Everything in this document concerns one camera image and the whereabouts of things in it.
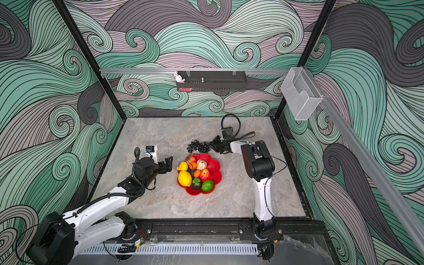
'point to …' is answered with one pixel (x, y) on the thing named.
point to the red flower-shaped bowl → (213, 165)
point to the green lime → (207, 185)
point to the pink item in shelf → (185, 89)
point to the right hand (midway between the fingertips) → (207, 144)
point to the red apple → (205, 175)
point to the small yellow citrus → (182, 167)
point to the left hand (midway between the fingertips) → (165, 155)
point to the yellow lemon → (185, 178)
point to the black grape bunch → (202, 147)
